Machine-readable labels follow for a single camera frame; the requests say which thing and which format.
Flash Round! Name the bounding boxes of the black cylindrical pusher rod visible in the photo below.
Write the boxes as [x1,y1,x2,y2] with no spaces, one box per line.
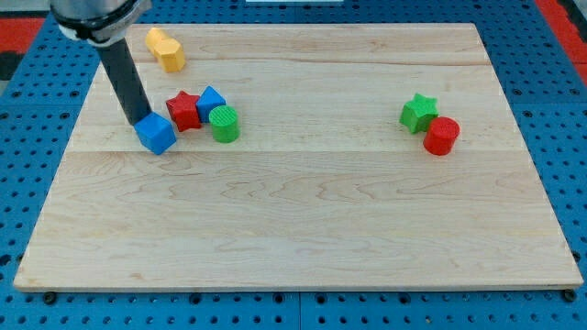
[96,38,152,126]

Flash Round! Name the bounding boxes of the blue cube block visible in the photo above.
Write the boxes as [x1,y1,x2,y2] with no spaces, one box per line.
[133,112,176,155]

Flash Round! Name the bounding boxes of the red star block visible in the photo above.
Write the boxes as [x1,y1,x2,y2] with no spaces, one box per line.
[166,91,202,132]

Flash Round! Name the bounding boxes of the green star block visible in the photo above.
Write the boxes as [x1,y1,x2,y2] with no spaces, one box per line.
[399,93,438,134]

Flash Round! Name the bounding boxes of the yellow rounded block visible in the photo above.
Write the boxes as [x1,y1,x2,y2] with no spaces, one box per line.
[145,27,169,55]

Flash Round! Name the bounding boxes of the yellow hexagon block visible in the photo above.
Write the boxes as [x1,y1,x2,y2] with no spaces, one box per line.
[154,38,185,72]

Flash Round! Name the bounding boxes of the blue pentagon block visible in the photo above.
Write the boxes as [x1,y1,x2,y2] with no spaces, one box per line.
[195,85,226,123]

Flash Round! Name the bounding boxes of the green cylinder block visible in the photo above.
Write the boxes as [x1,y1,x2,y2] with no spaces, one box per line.
[209,105,239,143]

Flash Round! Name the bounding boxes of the wooden board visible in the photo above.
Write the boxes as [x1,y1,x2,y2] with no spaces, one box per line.
[14,24,583,292]

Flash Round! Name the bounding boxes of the red cylinder block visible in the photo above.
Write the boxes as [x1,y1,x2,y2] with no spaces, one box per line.
[423,116,460,156]

